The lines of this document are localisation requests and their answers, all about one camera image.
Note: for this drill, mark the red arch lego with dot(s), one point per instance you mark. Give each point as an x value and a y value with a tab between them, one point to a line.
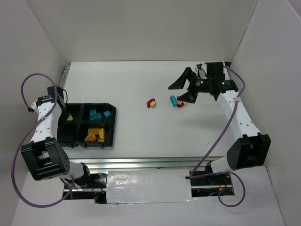
148	103

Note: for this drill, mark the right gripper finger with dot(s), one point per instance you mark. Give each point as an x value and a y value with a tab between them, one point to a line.
180	82
187	97

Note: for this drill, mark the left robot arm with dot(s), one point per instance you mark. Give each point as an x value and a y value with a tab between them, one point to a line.
44	156

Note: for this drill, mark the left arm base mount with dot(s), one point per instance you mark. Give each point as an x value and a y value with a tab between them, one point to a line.
94	190

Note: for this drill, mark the aluminium front rail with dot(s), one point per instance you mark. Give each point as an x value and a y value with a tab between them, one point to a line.
139	163

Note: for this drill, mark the small blue lego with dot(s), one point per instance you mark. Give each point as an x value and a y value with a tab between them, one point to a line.
107	114

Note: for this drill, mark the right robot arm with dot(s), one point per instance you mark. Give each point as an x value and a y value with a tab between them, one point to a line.
251	146

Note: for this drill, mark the small lime lego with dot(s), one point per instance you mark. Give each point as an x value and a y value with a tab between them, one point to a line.
152	104

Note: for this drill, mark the black compartment tray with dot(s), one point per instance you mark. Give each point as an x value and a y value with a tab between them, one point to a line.
74	133

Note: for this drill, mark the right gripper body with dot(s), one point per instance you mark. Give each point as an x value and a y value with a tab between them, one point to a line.
191	84

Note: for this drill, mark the orange L-shaped lego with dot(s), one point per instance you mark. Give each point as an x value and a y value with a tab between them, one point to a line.
94	131

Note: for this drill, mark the green lego brick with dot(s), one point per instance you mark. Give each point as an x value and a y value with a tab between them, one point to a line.
70	118

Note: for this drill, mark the orange printed lego brick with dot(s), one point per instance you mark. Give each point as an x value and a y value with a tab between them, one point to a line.
90	138

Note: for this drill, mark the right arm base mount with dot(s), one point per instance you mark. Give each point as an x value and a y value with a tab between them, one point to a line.
211	186

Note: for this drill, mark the yellow lego brick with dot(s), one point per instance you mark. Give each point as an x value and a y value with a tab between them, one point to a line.
101	135

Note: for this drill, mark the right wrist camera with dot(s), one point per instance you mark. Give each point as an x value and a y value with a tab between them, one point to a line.
199	67

